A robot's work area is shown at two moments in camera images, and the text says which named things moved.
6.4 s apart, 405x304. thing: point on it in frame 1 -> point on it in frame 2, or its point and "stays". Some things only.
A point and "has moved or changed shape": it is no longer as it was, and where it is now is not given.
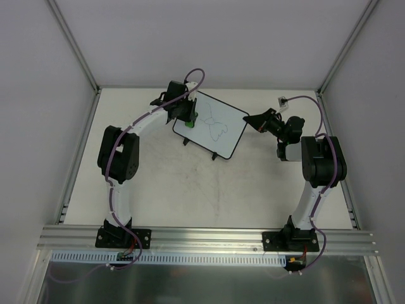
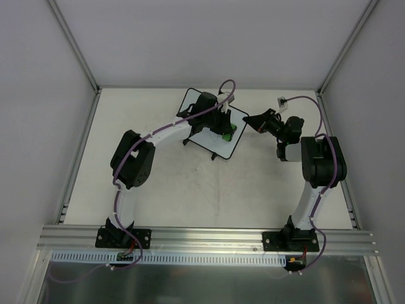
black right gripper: [266, 120] stays
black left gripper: [187, 111] -> [222, 127]
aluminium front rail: [82, 239] stays
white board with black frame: [218, 128] stays
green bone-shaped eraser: [190, 124] has moved or changed shape
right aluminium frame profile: [359, 25] stays
